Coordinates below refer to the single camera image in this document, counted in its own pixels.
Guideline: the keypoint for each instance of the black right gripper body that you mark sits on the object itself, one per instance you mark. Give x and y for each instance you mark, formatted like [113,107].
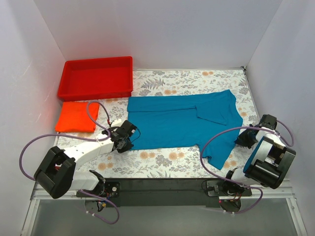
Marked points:
[242,138]

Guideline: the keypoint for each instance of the red plastic tray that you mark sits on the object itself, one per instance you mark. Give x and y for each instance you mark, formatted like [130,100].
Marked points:
[101,78]

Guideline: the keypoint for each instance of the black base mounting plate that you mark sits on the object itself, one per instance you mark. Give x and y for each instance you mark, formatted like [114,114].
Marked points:
[153,192]

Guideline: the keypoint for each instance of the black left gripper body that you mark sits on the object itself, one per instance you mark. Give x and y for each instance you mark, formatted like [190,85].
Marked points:
[124,143]

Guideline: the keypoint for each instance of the teal t shirt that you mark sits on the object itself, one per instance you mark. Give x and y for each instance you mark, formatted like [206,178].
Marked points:
[209,121]

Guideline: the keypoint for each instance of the folded orange t shirt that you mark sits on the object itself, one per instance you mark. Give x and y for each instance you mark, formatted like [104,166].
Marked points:
[74,118]

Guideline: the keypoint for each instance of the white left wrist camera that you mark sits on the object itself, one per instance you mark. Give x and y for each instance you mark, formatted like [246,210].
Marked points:
[117,122]

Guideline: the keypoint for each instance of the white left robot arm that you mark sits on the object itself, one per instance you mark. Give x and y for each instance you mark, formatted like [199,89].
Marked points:
[57,173]

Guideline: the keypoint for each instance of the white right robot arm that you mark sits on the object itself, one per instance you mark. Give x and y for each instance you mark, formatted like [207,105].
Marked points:
[269,162]

